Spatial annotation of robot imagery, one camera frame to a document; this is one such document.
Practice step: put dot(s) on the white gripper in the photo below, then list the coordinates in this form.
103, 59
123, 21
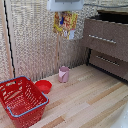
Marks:
65, 4

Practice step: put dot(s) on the colourful cereal snack bar box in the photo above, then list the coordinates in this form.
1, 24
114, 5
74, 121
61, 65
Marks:
65, 24

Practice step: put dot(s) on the brown drawer cabinet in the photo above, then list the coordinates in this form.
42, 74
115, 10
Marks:
106, 43

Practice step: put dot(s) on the pink plastic cup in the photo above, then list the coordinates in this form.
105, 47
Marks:
64, 74

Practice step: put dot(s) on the red plastic bowl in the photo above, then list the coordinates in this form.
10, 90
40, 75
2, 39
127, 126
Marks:
43, 86

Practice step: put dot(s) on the red shopping basket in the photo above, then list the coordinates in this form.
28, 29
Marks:
22, 101

